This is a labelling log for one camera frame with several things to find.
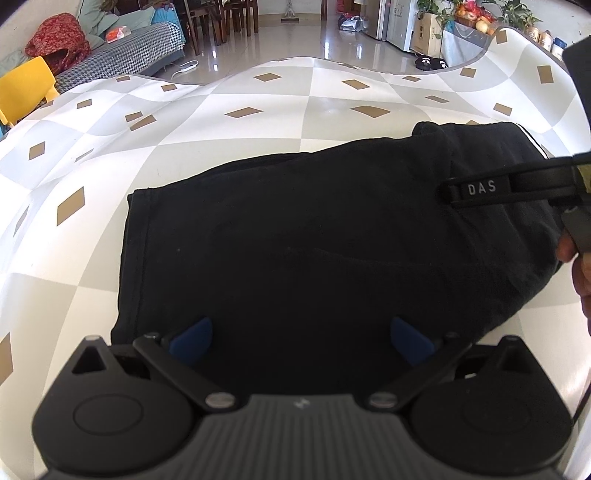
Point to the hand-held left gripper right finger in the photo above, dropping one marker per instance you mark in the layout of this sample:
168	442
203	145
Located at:
413	344

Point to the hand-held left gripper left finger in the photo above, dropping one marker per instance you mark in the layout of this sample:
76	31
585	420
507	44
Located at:
194	339

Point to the black t-shirt with red print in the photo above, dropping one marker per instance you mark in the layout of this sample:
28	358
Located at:
300	240

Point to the person's right hand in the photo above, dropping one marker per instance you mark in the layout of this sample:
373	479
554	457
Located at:
581	277

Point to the blue capped bottle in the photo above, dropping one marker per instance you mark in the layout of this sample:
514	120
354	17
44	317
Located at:
559	48

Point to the gold tin can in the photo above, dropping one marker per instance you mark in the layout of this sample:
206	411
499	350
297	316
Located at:
545	40
532	34

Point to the leafy potted plant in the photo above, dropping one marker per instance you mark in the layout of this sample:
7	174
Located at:
517	14

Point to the fruit basket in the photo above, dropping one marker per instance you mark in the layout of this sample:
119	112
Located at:
475	18

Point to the cardboard box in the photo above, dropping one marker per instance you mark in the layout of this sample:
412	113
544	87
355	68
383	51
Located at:
427	34

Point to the small white refrigerator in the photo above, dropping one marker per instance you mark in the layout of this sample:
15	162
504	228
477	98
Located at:
400	25

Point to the silver refrigerator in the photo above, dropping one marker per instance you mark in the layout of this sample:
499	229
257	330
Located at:
374	21

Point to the plastic bag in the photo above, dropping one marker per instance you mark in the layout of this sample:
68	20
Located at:
351	23

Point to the white power strip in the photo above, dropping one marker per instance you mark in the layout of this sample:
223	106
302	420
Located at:
185	68

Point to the mop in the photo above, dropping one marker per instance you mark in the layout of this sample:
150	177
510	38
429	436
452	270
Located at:
290	18

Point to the houndstooth sofa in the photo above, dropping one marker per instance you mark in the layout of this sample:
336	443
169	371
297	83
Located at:
129	50

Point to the yellow plastic chair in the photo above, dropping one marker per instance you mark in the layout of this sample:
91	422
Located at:
23	92

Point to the orange tissue packet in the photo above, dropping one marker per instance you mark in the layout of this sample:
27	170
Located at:
118	34

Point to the dark wooden chair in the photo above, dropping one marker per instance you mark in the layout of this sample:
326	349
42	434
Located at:
238	16
201	23

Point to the teal cloth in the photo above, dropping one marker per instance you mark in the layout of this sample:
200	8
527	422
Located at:
167	16

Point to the red patterned cloth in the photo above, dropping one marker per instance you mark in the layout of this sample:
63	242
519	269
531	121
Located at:
57	41

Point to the pale green cushion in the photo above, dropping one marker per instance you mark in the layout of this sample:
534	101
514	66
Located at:
92	18

